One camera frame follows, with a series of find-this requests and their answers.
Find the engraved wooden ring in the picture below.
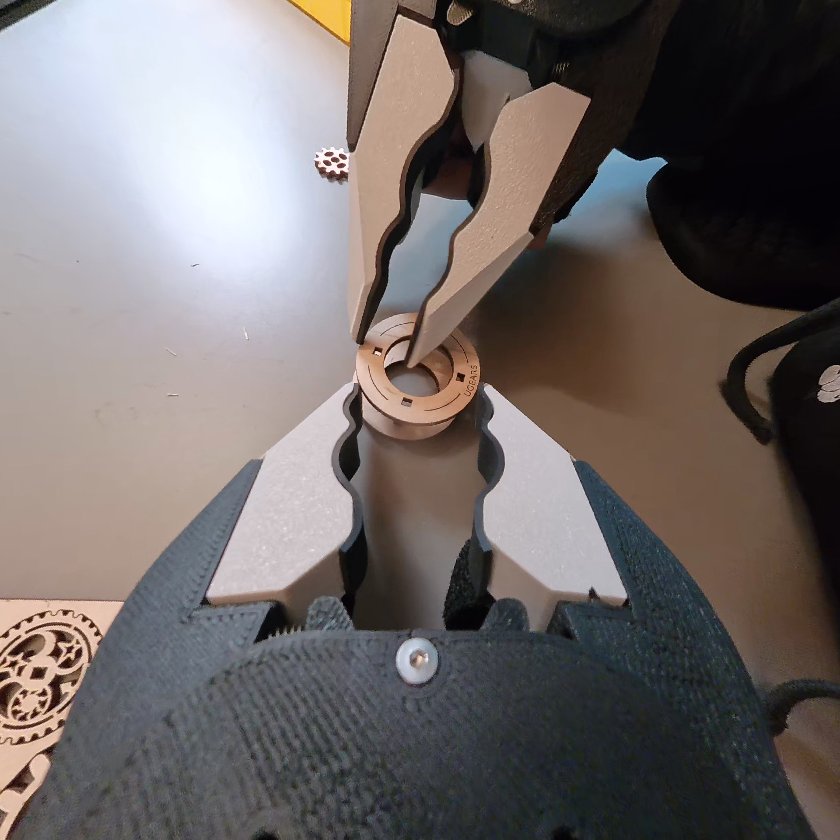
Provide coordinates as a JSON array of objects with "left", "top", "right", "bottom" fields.
[{"left": 355, "top": 314, "right": 483, "bottom": 431}]

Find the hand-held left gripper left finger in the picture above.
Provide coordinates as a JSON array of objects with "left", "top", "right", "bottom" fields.
[{"left": 205, "top": 382, "right": 365, "bottom": 624}]

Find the person's right hand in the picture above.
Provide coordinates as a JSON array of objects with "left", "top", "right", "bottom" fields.
[{"left": 436, "top": 155, "right": 487, "bottom": 201}]

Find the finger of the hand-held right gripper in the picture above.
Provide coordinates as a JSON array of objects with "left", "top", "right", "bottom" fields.
[
  {"left": 346, "top": 12, "right": 460, "bottom": 345},
  {"left": 403, "top": 80, "right": 593, "bottom": 368}
]

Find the wooden ring with pegs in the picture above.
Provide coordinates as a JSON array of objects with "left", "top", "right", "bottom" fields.
[{"left": 357, "top": 394, "right": 467, "bottom": 439}]

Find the laser-cut wooden parts sheet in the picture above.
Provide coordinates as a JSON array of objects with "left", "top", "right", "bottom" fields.
[{"left": 0, "top": 598, "right": 126, "bottom": 840}]

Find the yellow box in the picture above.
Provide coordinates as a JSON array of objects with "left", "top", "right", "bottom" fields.
[{"left": 289, "top": 0, "right": 358, "bottom": 44}]

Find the grey desk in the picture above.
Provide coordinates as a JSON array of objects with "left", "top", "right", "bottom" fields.
[{"left": 0, "top": 0, "right": 840, "bottom": 840}]

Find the black printed hoodie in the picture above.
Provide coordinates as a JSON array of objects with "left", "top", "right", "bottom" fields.
[{"left": 771, "top": 325, "right": 840, "bottom": 657}]

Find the black drawstring cord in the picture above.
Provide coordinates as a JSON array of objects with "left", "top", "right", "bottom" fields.
[
  {"left": 764, "top": 679, "right": 840, "bottom": 736},
  {"left": 724, "top": 315, "right": 840, "bottom": 446}
]

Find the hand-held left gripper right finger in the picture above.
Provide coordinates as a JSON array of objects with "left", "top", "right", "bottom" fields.
[{"left": 476, "top": 384, "right": 630, "bottom": 631}]

